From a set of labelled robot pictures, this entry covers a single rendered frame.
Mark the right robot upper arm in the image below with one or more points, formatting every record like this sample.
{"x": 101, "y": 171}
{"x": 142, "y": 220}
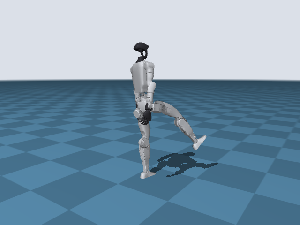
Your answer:
{"x": 149, "y": 67}

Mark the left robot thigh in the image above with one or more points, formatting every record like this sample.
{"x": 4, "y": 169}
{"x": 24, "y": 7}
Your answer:
{"x": 145, "y": 129}

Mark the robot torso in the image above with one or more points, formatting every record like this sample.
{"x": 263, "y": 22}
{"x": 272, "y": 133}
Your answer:
{"x": 140, "y": 83}

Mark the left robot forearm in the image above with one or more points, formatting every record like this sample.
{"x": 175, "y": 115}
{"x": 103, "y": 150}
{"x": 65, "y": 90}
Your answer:
{"x": 137, "y": 97}

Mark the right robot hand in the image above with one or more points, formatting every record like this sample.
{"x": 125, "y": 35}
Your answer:
{"x": 146, "y": 116}

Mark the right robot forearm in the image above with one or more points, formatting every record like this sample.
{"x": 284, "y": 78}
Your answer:
{"x": 150, "y": 94}

